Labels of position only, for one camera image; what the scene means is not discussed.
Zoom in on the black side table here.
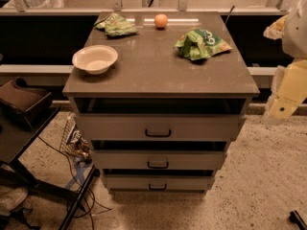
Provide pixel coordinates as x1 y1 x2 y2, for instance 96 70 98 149
0 106 99 230

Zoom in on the wire basket with snacks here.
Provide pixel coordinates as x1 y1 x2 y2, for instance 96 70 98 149
59 114 92 164

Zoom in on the black floor cable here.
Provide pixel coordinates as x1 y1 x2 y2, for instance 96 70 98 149
36 135 113 230

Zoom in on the brown box on table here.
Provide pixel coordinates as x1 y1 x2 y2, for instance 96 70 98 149
0 78 53 123

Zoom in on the white paper bowl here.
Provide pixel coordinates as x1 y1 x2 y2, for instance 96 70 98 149
72 45 118 75

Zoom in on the middle grey drawer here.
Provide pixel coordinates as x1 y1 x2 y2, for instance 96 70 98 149
90 150 225 170

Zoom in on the grey drawer cabinet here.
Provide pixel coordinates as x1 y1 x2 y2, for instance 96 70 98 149
61 11 261 195

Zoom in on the top grey drawer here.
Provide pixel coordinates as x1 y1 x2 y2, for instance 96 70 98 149
75 114 246 141

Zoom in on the grey drawer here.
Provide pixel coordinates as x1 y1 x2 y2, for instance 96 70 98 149
75 114 246 141
90 150 225 170
102 175 215 191

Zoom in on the orange ball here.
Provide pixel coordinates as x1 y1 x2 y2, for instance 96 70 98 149
154 13 168 29

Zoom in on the black stand leg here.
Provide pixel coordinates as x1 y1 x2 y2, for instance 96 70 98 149
289 211 307 230

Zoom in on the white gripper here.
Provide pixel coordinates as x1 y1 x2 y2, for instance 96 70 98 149
263 0 307 119

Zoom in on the bottom grey drawer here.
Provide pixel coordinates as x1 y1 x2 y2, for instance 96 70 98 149
102 175 215 191

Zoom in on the green rice chip bag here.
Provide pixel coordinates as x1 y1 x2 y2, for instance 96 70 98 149
175 29 232 61

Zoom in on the white shoe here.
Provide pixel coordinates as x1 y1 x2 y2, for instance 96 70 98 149
0 187 28 214

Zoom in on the small green snack bag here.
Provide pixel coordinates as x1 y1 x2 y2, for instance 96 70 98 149
94 12 138 37

